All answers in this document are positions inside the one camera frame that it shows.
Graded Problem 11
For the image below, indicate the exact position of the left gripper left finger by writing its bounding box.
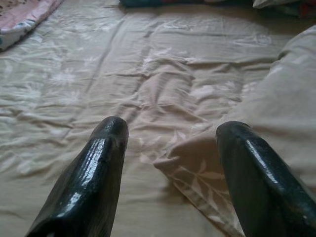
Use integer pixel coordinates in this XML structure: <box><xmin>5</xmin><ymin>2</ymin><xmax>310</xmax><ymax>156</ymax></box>
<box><xmin>26</xmin><ymin>116</ymin><xmax>129</xmax><ymax>237</ymax></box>

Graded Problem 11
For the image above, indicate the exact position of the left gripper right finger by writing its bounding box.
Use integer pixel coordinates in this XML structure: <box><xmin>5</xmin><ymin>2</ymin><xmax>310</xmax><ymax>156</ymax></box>
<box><xmin>215</xmin><ymin>120</ymin><xmax>316</xmax><ymax>237</ymax></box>

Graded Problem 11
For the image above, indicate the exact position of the beige floral pillow pink edge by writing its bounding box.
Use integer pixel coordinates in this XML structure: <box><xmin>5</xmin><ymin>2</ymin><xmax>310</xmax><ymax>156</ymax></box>
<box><xmin>153</xmin><ymin>24</ymin><xmax>316</xmax><ymax>237</ymax></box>

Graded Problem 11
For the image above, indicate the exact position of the bed with beige floral sheet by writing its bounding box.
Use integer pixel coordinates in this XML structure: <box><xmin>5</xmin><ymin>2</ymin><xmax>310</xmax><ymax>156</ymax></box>
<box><xmin>0</xmin><ymin>0</ymin><xmax>316</xmax><ymax>237</ymax></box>

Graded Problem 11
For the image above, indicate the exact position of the pink cartoon print blanket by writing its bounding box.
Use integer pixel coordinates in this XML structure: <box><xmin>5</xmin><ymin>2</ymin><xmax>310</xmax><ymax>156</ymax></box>
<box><xmin>0</xmin><ymin>0</ymin><xmax>64</xmax><ymax>51</ymax></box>

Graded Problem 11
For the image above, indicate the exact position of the Captain America print pillow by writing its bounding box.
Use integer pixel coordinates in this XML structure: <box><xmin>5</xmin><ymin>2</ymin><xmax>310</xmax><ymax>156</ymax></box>
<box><xmin>119</xmin><ymin>0</ymin><xmax>255</xmax><ymax>8</ymax></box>

